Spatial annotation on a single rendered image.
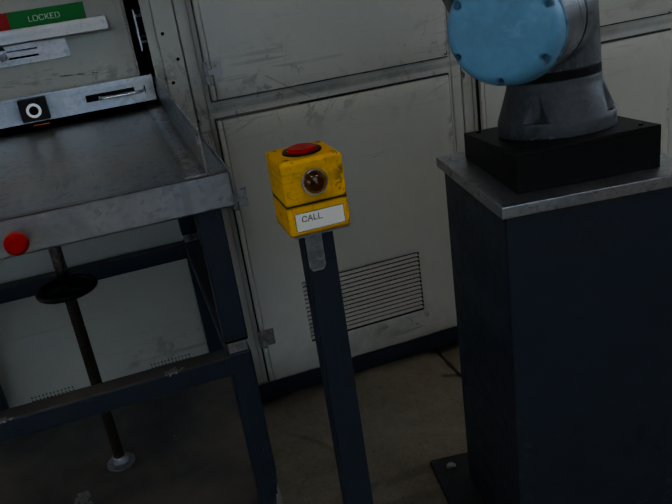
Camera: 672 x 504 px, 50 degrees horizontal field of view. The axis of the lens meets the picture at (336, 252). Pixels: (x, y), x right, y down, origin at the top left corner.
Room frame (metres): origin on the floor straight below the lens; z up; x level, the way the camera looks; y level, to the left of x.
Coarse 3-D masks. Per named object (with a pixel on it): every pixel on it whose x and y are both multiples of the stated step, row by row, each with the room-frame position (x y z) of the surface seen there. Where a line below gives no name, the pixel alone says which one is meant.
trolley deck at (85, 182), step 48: (0, 144) 1.54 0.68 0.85; (48, 144) 1.46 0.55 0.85; (96, 144) 1.39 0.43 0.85; (144, 144) 1.32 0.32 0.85; (0, 192) 1.12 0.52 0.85; (48, 192) 1.07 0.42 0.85; (96, 192) 1.03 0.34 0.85; (144, 192) 1.01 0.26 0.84; (192, 192) 1.03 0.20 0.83; (0, 240) 0.96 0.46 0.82; (48, 240) 0.97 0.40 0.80
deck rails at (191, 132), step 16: (160, 96) 1.65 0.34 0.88; (160, 112) 1.62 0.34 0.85; (176, 112) 1.32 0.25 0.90; (160, 128) 1.43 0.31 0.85; (176, 128) 1.40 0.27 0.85; (192, 128) 1.09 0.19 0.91; (176, 144) 1.26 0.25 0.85; (192, 144) 1.14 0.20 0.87; (176, 160) 1.14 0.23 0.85; (192, 160) 1.13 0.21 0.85; (192, 176) 1.03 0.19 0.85
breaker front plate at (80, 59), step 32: (0, 0) 1.66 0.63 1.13; (32, 0) 1.67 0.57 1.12; (64, 0) 1.69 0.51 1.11; (96, 0) 1.71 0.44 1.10; (96, 32) 1.71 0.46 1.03; (128, 32) 1.72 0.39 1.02; (0, 64) 1.65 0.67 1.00; (32, 64) 1.66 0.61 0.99; (64, 64) 1.68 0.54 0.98; (96, 64) 1.70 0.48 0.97; (128, 64) 1.72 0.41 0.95; (0, 96) 1.64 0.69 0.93
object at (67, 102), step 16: (112, 80) 1.70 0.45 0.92; (128, 80) 1.71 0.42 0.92; (144, 80) 1.71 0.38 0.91; (32, 96) 1.65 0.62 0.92; (48, 96) 1.66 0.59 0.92; (64, 96) 1.67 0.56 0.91; (80, 96) 1.68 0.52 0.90; (96, 96) 1.69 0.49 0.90; (128, 96) 1.70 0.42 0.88; (0, 112) 1.63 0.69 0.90; (16, 112) 1.64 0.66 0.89; (64, 112) 1.66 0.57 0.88; (80, 112) 1.67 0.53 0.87; (0, 128) 1.63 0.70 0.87
